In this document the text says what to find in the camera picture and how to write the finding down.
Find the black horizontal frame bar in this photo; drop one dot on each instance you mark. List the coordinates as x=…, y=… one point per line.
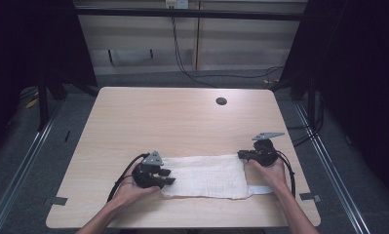
x=188, y=13

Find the metal floor rail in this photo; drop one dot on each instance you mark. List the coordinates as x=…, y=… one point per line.
x=331, y=175
x=18, y=175

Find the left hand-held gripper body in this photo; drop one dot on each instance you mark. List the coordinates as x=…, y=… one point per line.
x=146, y=178

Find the dark round table grommet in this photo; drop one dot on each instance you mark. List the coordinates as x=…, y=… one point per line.
x=221, y=101

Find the grey floor tape piece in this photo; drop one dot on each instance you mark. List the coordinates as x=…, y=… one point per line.
x=310, y=197

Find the yellow floor item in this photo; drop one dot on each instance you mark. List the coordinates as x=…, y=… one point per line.
x=31, y=103

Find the black metal stand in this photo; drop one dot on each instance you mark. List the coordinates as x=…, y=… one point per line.
x=43, y=107

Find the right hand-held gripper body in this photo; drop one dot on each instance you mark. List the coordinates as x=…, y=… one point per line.
x=266, y=155

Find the dark curtain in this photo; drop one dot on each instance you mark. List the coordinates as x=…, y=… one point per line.
x=354, y=81
x=29, y=45

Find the white wall outlet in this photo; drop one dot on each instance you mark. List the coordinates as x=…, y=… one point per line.
x=177, y=4

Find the white towel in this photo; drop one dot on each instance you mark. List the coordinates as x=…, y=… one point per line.
x=208, y=177

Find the person's left hand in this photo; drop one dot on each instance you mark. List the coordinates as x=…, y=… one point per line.
x=128, y=193

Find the person's right hand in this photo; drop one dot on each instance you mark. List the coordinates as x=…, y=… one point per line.
x=275, y=177

